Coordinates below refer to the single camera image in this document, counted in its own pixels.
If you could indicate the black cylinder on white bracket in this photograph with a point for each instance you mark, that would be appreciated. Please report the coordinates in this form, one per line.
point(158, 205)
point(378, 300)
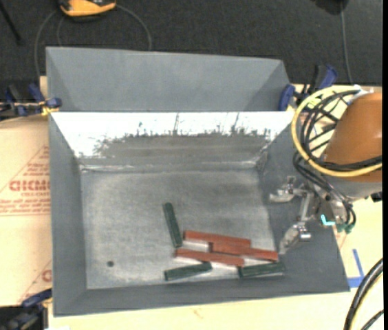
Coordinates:
point(377, 196)

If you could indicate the brown cardboard board, red print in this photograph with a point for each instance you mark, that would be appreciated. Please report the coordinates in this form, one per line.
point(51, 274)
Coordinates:
point(15, 170)

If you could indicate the grey metal bin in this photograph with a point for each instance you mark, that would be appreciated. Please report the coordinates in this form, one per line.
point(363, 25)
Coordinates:
point(166, 215)

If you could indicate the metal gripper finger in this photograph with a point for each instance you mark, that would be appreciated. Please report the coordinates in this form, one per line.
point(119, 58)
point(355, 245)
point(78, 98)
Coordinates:
point(295, 234)
point(288, 195)

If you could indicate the dark green flat block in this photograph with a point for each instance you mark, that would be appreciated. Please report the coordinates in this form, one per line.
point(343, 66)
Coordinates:
point(188, 271)
point(173, 225)
point(261, 270)

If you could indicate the red-brown flat block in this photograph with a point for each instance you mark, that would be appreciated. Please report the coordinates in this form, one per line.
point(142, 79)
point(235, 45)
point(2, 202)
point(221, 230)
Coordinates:
point(207, 256)
point(216, 239)
point(245, 251)

